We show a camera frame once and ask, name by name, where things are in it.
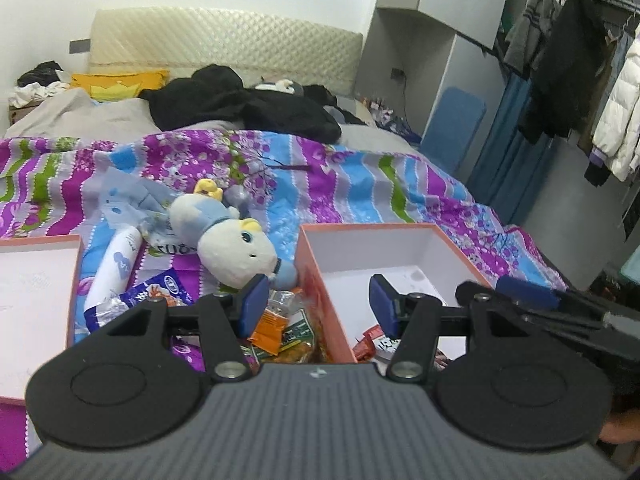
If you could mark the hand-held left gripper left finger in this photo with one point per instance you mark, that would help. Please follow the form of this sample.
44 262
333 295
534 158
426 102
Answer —
252 307

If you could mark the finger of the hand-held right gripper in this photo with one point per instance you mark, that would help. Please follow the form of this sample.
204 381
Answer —
527 292
575 327

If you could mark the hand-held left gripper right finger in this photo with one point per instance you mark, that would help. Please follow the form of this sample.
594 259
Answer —
385 307

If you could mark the orange snack packet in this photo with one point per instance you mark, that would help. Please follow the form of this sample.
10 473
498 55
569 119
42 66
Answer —
270 334

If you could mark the pink cardboard box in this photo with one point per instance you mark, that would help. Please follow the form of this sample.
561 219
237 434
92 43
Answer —
380 255

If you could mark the white and red snack packet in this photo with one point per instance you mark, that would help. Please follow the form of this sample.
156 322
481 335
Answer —
389 347

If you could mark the green label snack packet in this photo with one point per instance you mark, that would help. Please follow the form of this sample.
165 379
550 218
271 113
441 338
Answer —
301 335

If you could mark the white and blue plush toy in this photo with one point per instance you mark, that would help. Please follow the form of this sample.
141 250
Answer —
235 250

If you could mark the blue snack packet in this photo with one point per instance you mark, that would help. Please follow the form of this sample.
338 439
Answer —
165 287

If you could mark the blue hanging cloth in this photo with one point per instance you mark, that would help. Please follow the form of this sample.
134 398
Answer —
505 150

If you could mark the white spray bottle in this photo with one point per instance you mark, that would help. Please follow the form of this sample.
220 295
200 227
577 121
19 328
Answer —
112 270

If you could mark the pale blue plastic bag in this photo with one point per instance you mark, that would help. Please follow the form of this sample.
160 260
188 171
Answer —
130 200

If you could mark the blue padded board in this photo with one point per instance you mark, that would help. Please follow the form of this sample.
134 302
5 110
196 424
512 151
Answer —
452 130

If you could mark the colourful bedside clutter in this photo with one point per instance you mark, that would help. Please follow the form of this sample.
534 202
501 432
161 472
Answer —
387 115

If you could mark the white puffer jacket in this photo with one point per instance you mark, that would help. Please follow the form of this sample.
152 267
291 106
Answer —
620 110

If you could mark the black clothing pile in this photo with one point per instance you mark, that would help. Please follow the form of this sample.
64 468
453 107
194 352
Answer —
225 102

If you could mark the pink box lid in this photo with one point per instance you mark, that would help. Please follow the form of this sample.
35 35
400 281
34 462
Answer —
30 300

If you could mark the black hanging coat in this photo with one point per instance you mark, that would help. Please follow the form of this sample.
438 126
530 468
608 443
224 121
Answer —
565 70

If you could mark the yellow pillow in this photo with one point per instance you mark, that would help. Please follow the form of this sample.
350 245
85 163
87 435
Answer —
120 85

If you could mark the grey blanket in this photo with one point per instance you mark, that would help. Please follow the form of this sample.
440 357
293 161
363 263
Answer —
75 115

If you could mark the grey hanging coat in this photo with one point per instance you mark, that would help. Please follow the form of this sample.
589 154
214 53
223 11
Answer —
530 30

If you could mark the beige padded headboard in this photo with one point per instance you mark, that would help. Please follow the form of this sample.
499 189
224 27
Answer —
225 45

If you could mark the white crumpled cloth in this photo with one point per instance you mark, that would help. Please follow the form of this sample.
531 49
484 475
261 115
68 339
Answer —
37 92

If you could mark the black bag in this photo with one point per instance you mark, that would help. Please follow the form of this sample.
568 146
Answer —
40 72

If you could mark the black wall socket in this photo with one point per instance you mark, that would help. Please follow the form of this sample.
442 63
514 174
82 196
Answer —
397 74

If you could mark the grey wall plate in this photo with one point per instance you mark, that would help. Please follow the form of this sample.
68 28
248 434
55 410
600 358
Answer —
79 46

